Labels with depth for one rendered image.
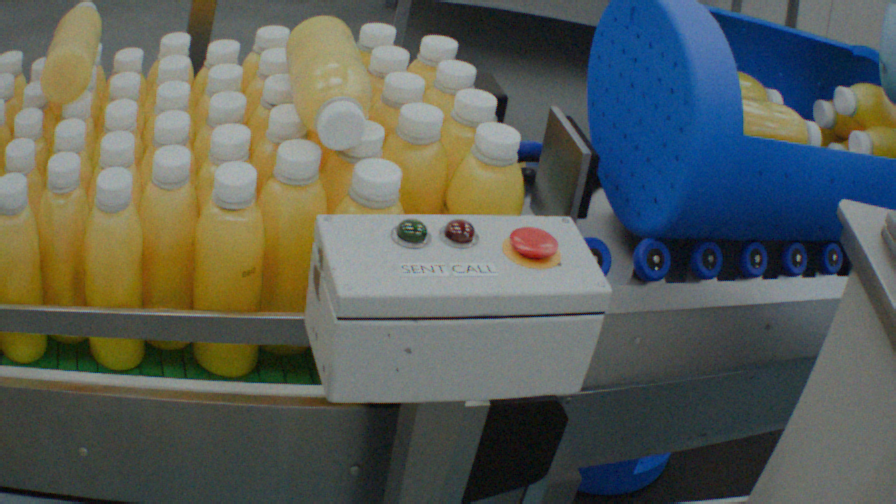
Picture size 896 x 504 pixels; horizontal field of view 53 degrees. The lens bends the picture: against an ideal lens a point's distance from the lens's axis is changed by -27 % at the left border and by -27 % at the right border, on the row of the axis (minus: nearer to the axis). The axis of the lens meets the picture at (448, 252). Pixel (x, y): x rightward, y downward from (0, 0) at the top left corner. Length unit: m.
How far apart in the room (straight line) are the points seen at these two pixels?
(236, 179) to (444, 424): 0.26
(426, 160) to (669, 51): 0.28
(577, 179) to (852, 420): 0.44
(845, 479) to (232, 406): 0.60
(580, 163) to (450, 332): 0.36
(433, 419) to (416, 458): 0.05
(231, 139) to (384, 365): 0.26
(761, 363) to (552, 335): 0.52
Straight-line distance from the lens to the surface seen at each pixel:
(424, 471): 0.96
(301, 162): 0.95
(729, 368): 1.29
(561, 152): 1.19
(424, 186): 1.05
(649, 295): 1.19
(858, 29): 5.31
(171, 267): 0.97
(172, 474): 1.06
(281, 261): 0.98
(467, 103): 1.08
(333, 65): 0.97
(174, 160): 0.94
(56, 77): 1.05
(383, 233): 0.85
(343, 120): 0.93
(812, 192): 1.19
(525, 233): 0.86
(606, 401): 1.24
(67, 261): 0.97
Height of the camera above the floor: 1.55
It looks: 32 degrees down
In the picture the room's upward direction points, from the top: 11 degrees clockwise
